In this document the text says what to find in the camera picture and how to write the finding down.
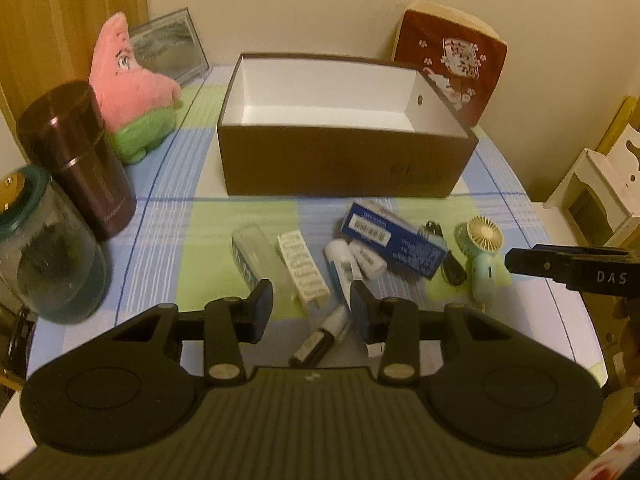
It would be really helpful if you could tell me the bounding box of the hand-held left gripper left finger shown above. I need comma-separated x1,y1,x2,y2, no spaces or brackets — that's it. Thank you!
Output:
110,279,274,390

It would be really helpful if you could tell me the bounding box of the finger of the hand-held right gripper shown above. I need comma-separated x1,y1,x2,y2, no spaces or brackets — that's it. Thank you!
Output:
505,244,632,282

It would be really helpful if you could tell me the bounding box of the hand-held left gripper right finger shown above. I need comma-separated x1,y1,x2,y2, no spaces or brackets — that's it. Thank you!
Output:
350,280,521,385

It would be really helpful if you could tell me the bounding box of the blue tube with white cap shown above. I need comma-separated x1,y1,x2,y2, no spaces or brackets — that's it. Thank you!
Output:
325,240,367,311

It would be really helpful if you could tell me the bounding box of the small white bottle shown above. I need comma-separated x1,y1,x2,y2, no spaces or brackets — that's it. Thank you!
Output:
348,241,388,281

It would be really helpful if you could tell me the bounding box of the black and white tube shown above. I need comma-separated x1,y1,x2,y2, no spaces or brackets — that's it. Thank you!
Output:
289,305,351,367

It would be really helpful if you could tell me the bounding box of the clear plastic case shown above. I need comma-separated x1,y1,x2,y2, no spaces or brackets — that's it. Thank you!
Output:
231,225,296,306

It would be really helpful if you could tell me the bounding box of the white ribbed pill organizer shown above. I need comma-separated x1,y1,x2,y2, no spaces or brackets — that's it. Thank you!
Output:
277,230,332,307

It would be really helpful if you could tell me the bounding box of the green mini hand fan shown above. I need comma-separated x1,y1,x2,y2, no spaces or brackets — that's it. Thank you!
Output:
454,216,511,306

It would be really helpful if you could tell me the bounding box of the black cable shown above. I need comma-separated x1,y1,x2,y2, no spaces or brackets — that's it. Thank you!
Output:
425,220,467,288

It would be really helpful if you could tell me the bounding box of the blue medicine box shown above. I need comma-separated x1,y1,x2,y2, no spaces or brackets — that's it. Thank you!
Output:
341,201,448,278

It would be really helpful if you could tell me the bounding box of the brown cardboard box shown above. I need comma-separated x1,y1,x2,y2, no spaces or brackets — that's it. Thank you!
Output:
216,51,480,198

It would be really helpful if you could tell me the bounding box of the white wooden rack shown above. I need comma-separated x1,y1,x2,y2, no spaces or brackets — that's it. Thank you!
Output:
544,125,640,248

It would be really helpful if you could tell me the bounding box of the glass jar with green lid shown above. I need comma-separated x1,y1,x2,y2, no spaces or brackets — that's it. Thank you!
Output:
0,165,108,325

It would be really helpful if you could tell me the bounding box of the dark red thermos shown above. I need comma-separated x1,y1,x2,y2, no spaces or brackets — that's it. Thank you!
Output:
17,81,137,241

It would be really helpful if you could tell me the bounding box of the red lucky cat cushion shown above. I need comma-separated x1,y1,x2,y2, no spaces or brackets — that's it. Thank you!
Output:
391,0,508,128

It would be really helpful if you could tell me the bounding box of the pink starfish plush toy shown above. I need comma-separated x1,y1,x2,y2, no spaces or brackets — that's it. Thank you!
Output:
89,14,183,165

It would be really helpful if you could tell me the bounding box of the yellow wooden frame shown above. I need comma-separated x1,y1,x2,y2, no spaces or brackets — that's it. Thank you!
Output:
595,95,640,161

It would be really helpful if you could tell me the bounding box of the picture frame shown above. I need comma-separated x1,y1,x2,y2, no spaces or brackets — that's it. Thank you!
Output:
129,7,210,86

